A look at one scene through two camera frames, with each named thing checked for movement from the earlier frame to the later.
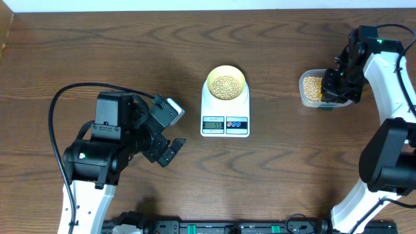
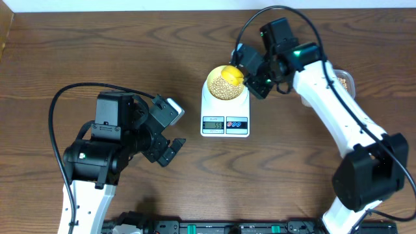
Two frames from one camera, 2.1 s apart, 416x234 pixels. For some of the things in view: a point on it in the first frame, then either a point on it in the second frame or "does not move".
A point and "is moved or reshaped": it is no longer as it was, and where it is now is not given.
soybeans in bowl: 225,88 does not move
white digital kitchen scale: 225,118 does not move
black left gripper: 155,150 does not move
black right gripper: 329,92 → 259,91
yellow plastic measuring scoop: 319,96 is moved or reshaped
